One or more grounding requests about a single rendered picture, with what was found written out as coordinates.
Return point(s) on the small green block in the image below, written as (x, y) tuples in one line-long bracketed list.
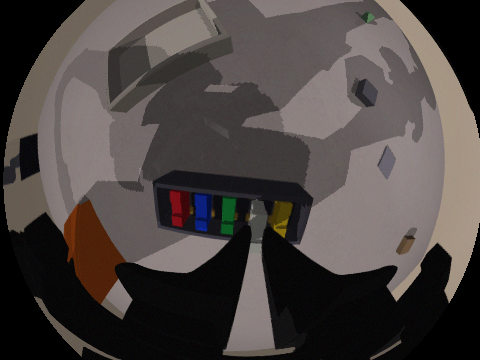
[(367, 17)]

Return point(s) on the green fuse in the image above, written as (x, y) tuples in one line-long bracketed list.
[(229, 212)]

